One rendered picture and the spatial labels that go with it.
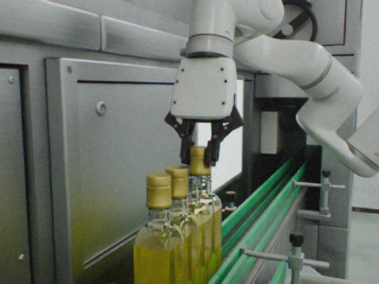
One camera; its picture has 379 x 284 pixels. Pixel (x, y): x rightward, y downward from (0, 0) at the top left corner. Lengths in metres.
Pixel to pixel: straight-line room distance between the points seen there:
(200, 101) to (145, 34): 0.21
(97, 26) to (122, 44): 0.07
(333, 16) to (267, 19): 0.94
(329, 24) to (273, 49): 0.81
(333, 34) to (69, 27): 1.18
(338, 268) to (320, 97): 1.02
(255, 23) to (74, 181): 0.38
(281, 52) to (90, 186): 0.44
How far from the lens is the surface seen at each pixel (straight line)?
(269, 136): 1.76
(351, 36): 1.60
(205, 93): 0.64
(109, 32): 0.69
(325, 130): 0.85
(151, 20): 0.86
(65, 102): 0.58
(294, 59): 0.80
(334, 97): 0.83
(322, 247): 1.71
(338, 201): 1.65
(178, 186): 0.60
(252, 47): 0.82
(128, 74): 0.71
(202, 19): 0.67
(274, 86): 1.62
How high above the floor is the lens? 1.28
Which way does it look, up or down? 8 degrees down
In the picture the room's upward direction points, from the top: straight up
